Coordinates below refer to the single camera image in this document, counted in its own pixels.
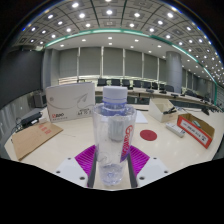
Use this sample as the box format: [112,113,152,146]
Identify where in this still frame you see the open white cardboard box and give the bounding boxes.
[147,97,180,124]

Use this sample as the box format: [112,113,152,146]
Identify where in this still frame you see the black tool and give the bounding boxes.
[162,106,178,116]

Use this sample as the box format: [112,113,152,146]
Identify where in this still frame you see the open red-fronted cardboard box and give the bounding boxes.
[176,112,216,150]

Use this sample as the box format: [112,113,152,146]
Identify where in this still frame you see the white paper sheet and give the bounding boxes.
[134,109,149,125]

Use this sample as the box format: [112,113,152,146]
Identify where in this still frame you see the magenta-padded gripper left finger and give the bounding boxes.
[54,144,99,189]

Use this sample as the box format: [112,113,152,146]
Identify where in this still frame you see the flat round red coaster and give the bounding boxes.
[139,129,158,142]

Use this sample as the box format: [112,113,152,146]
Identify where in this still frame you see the flat brown cardboard sheet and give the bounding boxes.
[11,120,64,162]

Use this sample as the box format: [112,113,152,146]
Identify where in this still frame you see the round ceiling lights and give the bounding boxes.
[19,0,224,85]

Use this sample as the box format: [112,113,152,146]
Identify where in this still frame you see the black electronic device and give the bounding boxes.
[20,111,44,130]

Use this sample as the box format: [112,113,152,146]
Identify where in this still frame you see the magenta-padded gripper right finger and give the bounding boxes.
[127,145,171,189]

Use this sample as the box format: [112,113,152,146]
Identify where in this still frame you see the long curved conference desk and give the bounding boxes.
[94,86,218,110]

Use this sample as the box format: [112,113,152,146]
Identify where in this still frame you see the white printed cardboard box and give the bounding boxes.
[44,82,97,124]

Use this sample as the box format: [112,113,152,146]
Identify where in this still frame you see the row of black office chairs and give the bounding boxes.
[77,78,176,95]

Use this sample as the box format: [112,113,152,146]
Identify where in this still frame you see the clear white-capped water bottle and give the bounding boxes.
[92,85,138,187]

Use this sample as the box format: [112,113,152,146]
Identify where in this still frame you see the white power strip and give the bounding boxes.
[165,121,186,139]

